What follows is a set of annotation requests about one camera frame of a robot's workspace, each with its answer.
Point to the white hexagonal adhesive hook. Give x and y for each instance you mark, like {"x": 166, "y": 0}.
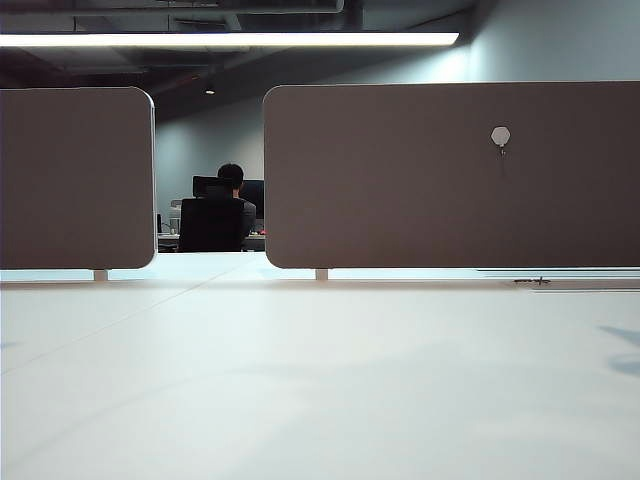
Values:
{"x": 500, "y": 135}

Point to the black computer monitor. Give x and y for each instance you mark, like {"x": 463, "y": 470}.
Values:
{"x": 255, "y": 197}

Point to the right grey desk partition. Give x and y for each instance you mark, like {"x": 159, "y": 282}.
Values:
{"x": 400, "y": 190}

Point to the grey desk partition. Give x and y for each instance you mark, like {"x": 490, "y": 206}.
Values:
{"x": 75, "y": 180}
{"x": 400, "y": 190}

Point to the seated person in dark shirt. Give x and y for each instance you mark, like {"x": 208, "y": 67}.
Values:
{"x": 231, "y": 176}

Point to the black office chair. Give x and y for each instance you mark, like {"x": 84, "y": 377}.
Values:
{"x": 210, "y": 225}

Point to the long ceiling light strip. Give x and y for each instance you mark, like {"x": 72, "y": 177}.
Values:
{"x": 225, "y": 39}

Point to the left grey desk partition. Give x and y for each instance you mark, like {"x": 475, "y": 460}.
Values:
{"x": 75, "y": 180}

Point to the white partition support post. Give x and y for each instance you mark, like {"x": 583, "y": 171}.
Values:
{"x": 101, "y": 274}
{"x": 322, "y": 274}

